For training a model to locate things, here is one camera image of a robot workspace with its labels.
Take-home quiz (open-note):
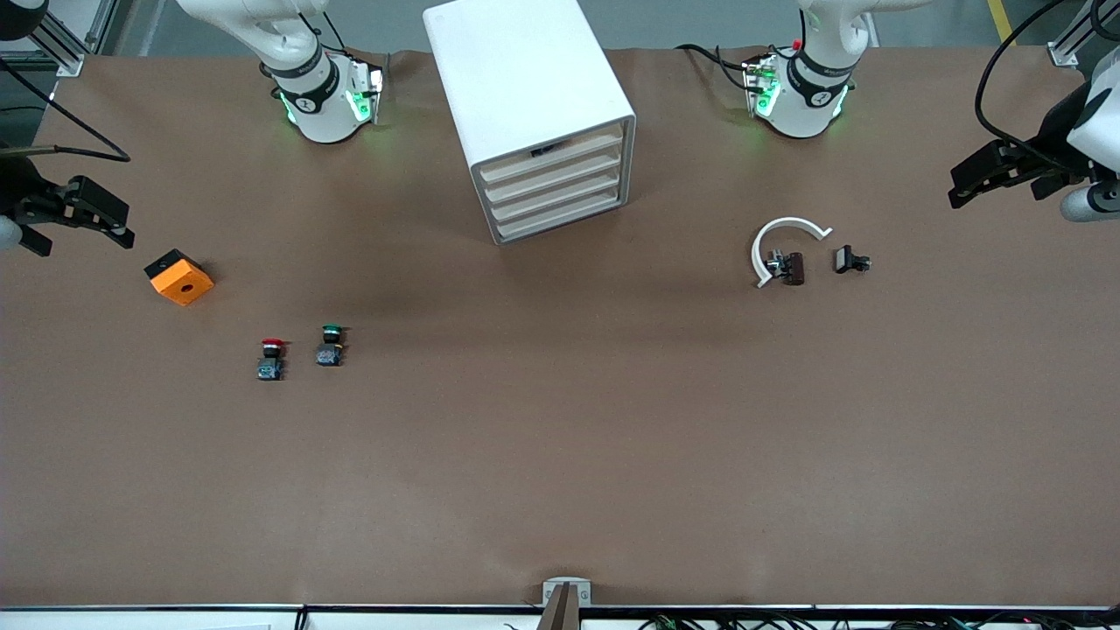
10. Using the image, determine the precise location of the black arm base cable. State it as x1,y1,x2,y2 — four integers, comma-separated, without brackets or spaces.
674,44,762,93
293,9,353,58

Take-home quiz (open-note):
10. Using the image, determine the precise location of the orange box with hole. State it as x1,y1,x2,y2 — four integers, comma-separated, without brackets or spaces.
144,249,215,307

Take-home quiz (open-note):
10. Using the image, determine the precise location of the white curved plastic bracket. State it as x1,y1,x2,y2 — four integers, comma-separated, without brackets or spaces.
751,217,833,290

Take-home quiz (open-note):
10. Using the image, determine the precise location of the white drawer cabinet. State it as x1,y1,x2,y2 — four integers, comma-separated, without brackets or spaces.
423,0,637,246

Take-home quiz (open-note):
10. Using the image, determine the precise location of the brown component with metal clip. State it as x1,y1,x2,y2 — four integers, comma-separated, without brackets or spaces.
766,250,806,286

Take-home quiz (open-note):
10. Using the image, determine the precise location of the grey metal bracket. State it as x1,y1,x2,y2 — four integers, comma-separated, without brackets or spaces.
542,577,592,606

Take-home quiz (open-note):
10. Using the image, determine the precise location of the black cable bundle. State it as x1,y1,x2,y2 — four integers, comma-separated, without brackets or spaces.
639,612,1120,630

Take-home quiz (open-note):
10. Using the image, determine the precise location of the brown paper table cover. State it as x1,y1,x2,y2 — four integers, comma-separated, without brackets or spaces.
0,45,1120,607

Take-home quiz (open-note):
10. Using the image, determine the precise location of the white plastic bin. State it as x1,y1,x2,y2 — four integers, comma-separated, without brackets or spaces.
484,153,626,204

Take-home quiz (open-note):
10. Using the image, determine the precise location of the white table frame rail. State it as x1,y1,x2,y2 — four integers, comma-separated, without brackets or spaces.
0,604,1120,630

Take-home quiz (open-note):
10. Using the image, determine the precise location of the beige cabinet drawer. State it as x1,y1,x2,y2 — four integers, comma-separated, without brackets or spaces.
479,131,625,185
488,172,627,221
494,188,628,242

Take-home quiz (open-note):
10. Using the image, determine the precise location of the aluminium frame profile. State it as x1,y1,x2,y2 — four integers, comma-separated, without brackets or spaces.
83,0,120,55
33,10,86,78
1047,0,1105,68

